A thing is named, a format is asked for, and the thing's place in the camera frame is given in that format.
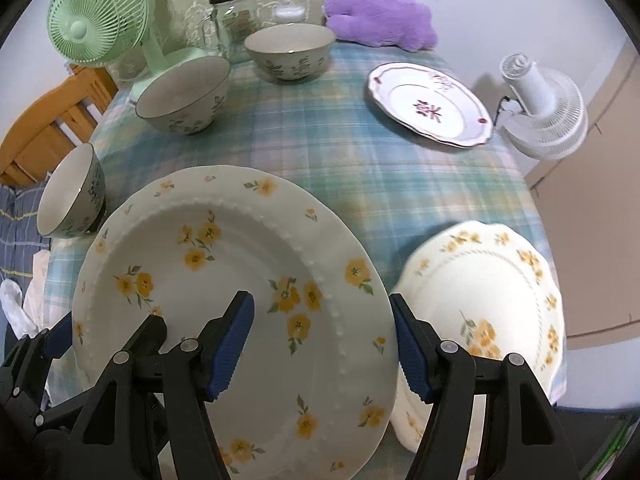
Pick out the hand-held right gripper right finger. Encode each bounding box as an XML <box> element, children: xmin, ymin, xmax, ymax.
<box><xmin>389</xmin><ymin>292</ymin><xmax>583</xmax><ymax>480</ymax></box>

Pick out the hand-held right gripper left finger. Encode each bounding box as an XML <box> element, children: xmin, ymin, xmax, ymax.
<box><xmin>65</xmin><ymin>290</ymin><xmax>257</xmax><ymax>480</ymax></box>

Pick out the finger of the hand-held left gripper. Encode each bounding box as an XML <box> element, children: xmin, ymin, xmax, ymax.
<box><xmin>0</xmin><ymin>312</ymin><xmax>81</xmax><ymax>441</ymax></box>

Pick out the scalloped yellow floral plate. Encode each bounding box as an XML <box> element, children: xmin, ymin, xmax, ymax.
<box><xmin>390</xmin><ymin>220</ymin><xmax>566</xmax><ymax>453</ymax></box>

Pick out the large yellow floral plate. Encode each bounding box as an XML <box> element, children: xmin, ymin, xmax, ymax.
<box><xmin>71</xmin><ymin>165</ymin><xmax>398</xmax><ymax>480</ymax></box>

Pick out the white plate red pattern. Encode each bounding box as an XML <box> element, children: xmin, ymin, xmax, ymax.
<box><xmin>368</xmin><ymin>62</ymin><xmax>494</xmax><ymax>150</ymax></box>

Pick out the green floral ceramic bowl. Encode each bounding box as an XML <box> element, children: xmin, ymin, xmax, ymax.
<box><xmin>36</xmin><ymin>142</ymin><xmax>107</xmax><ymax>239</ymax></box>
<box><xmin>135</xmin><ymin>54</ymin><xmax>232</xmax><ymax>136</ymax></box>
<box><xmin>244</xmin><ymin>23</ymin><xmax>336</xmax><ymax>84</ymax></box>

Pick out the white cloth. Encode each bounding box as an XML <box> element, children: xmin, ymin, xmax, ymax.
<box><xmin>0</xmin><ymin>280</ymin><xmax>28</xmax><ymax>338</ymax></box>

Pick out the cream cloth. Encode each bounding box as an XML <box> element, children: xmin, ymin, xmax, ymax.
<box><xmin>22</xmin><ymin>250</ymin><xmax>52</xmax><ymax>331</ymax></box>

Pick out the blue striped pillow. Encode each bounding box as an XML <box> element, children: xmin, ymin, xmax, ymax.
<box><xmin>0</xmin><ymin>182</ymin><xmax>53</xmax><ymax>281</ymax></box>

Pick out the plaid tablecloth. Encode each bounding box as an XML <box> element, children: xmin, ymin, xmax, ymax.
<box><xmin>47</xmin><ymin>40</ymin><xmax>568</xmax><ymax>480</ymax></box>

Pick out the wooden bed headboard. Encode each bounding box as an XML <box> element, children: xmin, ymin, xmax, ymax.
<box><xmin>0</xmin><ymin>62</ymin><xmax>121</xmax><ymax>188</ymax></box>

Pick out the white fan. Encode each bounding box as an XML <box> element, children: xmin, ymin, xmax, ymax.
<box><xmin>498</xmin><ymin>52</ymin><xmax>590</xmax><ymax>162</ymax></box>

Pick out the green desk fan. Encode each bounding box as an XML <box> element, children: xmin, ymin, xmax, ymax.
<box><xmin>47</xmin><ymin>0</ymin><xmax>221</xmax><ymax>98</ymax></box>

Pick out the glass mug jar with lid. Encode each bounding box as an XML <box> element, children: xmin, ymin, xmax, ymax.
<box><xmin>197</xmin><ymin>0</ymin><xmax>258</xmax><ymax>63</ymax></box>

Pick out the purple plush toy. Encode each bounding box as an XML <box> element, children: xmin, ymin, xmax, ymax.
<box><xmin>322</xmin><ymin>0</ymin><xmax>438</xmax><ymax>53</ymax></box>

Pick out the small glass jar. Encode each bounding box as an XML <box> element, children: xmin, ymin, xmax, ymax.
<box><xmin>270</xmin><ymin>0</ymin><xmax>307</xmax><ymax>26</ymax></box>

